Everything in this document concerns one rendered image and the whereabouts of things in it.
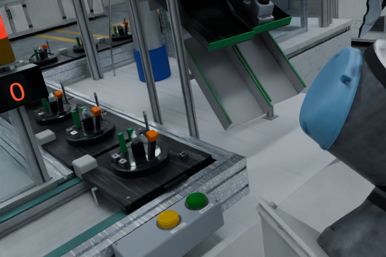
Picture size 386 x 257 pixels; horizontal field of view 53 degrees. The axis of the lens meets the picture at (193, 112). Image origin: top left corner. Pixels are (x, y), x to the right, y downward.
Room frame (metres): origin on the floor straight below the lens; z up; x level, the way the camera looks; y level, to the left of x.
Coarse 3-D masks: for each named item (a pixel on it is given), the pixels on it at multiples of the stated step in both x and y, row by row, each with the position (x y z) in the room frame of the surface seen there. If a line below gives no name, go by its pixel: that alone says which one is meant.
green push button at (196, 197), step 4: (196, 192) 0.65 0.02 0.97; (188, 196) 0.64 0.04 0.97; (192, 196) 0.63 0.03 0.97; (196, 196) 0.63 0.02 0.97; (200, 196) 0.63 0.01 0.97; (204, 196) 0.63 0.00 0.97; (188, 200) 0.62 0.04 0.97; (192, 200) 0.62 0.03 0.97; (196, 200) 0.62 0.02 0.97; (200, 200) 0.62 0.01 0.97; (204, 200) 0.62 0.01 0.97; (188, 204) 0.62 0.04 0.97; (192, 204) 0.61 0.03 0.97; (196, 204) 0.61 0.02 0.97; (200, 204) 0.61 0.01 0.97; (204, 204) 0.62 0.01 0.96
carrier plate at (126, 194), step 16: (128, 144) 0.91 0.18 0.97; (176, 144) 0.87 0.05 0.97; (96, 160) 0.85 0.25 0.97; (176, 160) 0.79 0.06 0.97; (192, 160) 0.78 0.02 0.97; (208, 160) 0.78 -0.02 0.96; (96, 176) 0.77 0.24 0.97; (112, 176) 0.76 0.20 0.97; (160, 176) 0.73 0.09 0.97; (176, 176) 0.72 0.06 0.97; (112, 192) 0.70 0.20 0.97; (128, 192) 0.69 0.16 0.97; (144, 192) 0.68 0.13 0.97; (160, 192) 0.69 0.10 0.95; (128, 208) 0.64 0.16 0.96
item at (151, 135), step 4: (144, 132) 0.76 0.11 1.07; (148, 132) 0.75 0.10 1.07; (152, 132) 0.75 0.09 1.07; (156, 132) 0.75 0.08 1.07; (148, 136) 0.74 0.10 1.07; (152, 136) 0.73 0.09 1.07; (156, 136) 0.74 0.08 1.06; (148, 140) 0.75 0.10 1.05; (152, 140) 0.74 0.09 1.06; (148, 144) 0.75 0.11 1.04; (152, 144) 0.75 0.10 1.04; (148, 148) 0.75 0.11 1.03; (152, 148) 0.75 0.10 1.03; (148, 152) 0.76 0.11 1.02; (152, 152) 0.75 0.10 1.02; (148, 156) 0.76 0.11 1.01; (152, 156) 0.76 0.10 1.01
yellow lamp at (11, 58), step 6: (0, 42) 0.77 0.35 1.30; (6, 42) 0.78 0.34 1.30; (0, 48) 0.77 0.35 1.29; (6, 48) 0.77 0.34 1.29; (0, 54) 0.76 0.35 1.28; (6, 54) 0.77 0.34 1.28; (12, 54) 0.78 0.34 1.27; (0, 60) 0.76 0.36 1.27; (6, 60) 0.77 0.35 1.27; (12, 60) 0.78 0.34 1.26
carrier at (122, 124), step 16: (96, 96) 1.07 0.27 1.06; (80, 128) 1.02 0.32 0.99; (112, 128) 0.99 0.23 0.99; (144, 128) 0.99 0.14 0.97; (48, 144) 0.99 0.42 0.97; (64, 144) 0.98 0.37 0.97; (80, 144) 0.94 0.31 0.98; (96, 144) 0.94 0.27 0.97; (112, 144) 0.93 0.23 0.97; (64, 160) 0.88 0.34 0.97
